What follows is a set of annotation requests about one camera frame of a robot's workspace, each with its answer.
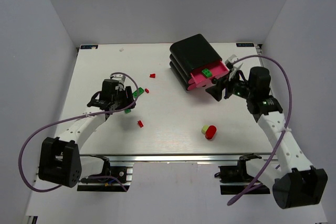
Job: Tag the pink drawer with black knob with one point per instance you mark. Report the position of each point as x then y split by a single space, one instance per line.
197 80

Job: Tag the green lego brick in drawer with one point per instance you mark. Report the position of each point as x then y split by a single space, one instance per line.
206 73

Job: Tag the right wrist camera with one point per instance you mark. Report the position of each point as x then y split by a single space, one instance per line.
229 63

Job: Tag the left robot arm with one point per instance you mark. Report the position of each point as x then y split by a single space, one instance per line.
60 161

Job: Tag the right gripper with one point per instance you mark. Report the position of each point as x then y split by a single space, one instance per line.
226 87

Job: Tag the black drawer cabinet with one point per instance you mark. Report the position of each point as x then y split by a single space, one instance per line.
189 54

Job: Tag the pale yellow small lego brick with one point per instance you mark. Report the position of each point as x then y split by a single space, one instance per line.
204 129

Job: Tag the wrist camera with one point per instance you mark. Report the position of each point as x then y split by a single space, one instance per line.
229 63
118 77

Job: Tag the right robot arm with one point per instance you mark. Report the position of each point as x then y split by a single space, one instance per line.
296 182

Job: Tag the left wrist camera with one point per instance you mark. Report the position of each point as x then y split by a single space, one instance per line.
118 77

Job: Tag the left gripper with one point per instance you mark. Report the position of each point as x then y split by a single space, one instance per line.
128 96

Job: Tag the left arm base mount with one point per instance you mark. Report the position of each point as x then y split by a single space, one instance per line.
102 174

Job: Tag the red sloped lego piece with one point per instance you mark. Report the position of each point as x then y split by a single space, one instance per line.
141 123

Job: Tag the red round lego block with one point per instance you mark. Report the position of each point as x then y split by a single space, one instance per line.
210 132

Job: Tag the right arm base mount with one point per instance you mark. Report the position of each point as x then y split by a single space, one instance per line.
233 179

